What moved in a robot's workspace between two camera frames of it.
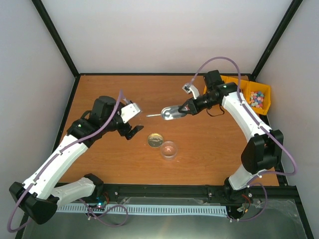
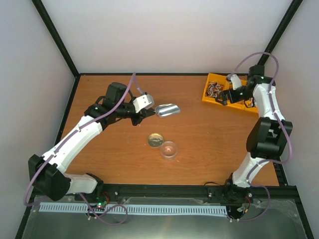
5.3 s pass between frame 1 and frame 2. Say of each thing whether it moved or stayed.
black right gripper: moved
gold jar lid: stayed
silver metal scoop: moved
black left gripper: moved
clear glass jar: stayed
